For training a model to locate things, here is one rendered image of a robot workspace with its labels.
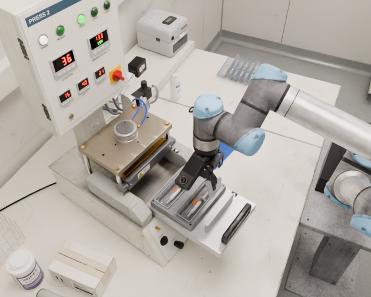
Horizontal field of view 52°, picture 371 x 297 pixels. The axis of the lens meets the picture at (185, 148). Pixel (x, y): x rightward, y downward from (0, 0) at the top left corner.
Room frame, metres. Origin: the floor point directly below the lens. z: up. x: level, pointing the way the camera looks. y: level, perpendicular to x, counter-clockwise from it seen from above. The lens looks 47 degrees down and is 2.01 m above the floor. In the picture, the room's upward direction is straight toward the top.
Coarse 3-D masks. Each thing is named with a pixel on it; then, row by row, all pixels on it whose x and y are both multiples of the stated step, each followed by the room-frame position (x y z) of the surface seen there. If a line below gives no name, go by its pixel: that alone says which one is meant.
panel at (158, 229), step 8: (152, 224) 0.66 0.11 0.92; (160, 224) 0.68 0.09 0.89; (152, 232) 0.65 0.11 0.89; (160, 232) 0.66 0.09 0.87; (168, 232) 0.68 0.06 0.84; (176, 232) 0.69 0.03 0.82; (160, 240) 0.64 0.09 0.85; (168, 240) 0.66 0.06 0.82; (184, 240) 0.69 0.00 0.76; (160, 248) 0.62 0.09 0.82; (168, 248) 0.64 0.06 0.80; (176, 248) 0.65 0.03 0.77; (168, 256) 0.62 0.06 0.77
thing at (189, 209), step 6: (204, 180) 0.78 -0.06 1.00; (204, 186) 0.75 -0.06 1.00; (198, 192) 0.73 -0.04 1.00; (204, 192) 0.73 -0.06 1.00; (192, 198) 0.71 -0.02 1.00; (198, 198) 0.71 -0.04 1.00; (204, 198) 0.71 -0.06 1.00; (186, 204) 0.68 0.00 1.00; (192, 204) 0.68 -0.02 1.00; (198, 204) 0.68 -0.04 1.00; (180, 210) 0.66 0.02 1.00; (186, 210) 0.66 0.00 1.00; (192, 210) 0.66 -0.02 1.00; (198, 210) 0.66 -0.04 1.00; (186, 216) 0.64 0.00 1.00; (192, 216) 0.64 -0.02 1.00
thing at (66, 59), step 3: (69, 54) 0.92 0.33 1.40; (63, 57) 0.90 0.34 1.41; (66, 57) 0.91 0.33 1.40; (69, 57) 0.92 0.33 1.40; (57, 60) 0.88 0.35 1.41; (60, 60) 0.89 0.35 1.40; (63, 60) 0.90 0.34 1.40; (66, 60) 0.91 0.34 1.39; (69, 60) 0.91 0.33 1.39; (57, 63) 0.88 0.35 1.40; (60, 63) 0.89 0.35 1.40; (63, 63) 0.90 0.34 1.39; (66, 63) 0.90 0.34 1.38; (57, 66) 0.88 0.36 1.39; (60, 66) 0.89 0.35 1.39; (63, 66) 0.89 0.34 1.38; (57, 69) 0.88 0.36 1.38
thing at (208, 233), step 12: (180, 168) 0.86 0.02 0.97; (168, 180) 0.80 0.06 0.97; (228, 192) 0.75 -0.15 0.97; (216, 204) 0.70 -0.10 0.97; (228, 204) 0.70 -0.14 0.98; (240, 204) 0.70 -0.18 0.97; (252, 204) 0.70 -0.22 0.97; (156, 216) 0.68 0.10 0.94; (204, 216) 0.66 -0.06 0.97; (216, 216) 0.64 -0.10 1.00; (228, 216) 0.66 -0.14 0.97; (180, 228) 0.62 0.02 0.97; (204, 228) 0.62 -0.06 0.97; (216, 228) 0.62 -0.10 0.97; (240, 228) 0.63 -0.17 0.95; (192, 240) 0.59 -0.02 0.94; (204, 240) 0.57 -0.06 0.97; (216, 240) 0.57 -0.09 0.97; (228, 240) 0.57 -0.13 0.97; (216, 252) 0.54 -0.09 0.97
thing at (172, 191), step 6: (174, 180) 0.78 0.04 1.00; (168, 186) 0.75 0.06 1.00; (174, 186) 0.75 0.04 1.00; (162, 192) 0.73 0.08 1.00; (168, 192) 0.73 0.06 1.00; (174, 192) 0.73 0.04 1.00; (180, 192) 0.73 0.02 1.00; (156, 198) 0.71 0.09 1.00; (162, 198) 0.71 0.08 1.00; (168, 198) 0.71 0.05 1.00; (174, 198) 0.71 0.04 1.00; (168, 204) 0.68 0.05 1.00
